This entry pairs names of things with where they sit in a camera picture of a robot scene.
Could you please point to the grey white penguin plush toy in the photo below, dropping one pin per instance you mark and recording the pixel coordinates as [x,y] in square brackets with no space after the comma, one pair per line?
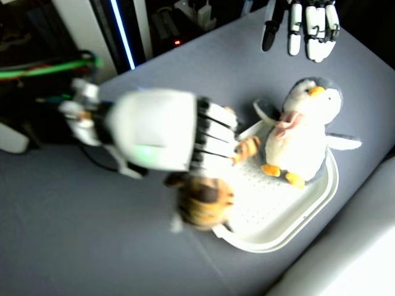
[296,142]

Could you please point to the white oval basket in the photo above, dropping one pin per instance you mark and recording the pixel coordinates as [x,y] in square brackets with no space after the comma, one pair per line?
[277,216]

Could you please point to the white pillar with blue light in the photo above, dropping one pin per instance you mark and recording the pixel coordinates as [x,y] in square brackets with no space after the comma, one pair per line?
[83,24]

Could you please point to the white rounded edge panel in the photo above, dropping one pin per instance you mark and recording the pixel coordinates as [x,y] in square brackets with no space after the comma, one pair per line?
[348,246]

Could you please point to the orange striped tiger plush toy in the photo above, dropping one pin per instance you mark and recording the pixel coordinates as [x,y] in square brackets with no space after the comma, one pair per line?
[200,203]

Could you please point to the dark equipment with red light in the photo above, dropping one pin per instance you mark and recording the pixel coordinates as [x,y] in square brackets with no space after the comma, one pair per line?
[172,31]

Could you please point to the grey table cloth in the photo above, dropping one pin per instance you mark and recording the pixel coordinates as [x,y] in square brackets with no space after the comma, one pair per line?
[92,234]

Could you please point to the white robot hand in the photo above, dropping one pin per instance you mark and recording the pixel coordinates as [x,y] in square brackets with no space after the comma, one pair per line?
[314,18]
[157,129]

